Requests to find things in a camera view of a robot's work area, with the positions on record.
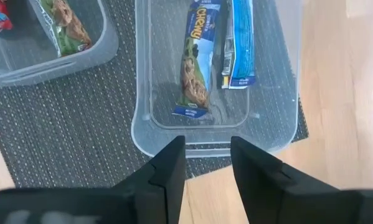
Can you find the dark grey woven mat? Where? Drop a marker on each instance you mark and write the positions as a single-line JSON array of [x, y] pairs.
[[64, 130]]

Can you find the blue silver granola bar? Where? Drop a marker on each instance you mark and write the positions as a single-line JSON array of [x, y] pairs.
[[242, 46]]

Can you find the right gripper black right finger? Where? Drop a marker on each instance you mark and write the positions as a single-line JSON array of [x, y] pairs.
[[267, 193]]

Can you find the green granola bar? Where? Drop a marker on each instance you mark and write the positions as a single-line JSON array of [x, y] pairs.
[[68, 28]]

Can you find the clear plastic container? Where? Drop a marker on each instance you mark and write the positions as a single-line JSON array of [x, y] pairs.
[[89, 59], [276, 93]]

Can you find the dark blue Chewy granola bar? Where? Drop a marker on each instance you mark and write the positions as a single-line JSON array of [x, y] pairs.
[[197, 62]]

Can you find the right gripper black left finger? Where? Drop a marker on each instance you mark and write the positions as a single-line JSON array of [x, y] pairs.
[[167, 186]]

